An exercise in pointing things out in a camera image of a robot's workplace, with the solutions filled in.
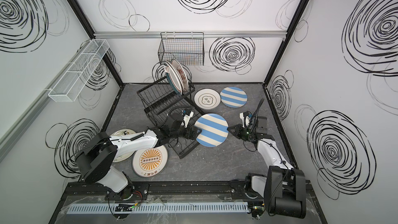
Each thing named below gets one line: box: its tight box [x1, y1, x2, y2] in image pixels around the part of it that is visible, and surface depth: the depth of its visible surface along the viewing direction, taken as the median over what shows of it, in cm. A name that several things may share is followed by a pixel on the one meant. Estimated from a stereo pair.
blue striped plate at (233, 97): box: [219, 86, 248, 108], surface depth 114 cm
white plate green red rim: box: [164, 61, 183, 96], surface depth 90 cm
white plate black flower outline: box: [193, 87, 222, 110], surface depth 114 cm
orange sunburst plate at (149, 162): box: [131, 145, 168, 178], surface depth 84 cm
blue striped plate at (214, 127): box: [194, 113, 230, 148], surface depth 87 cm
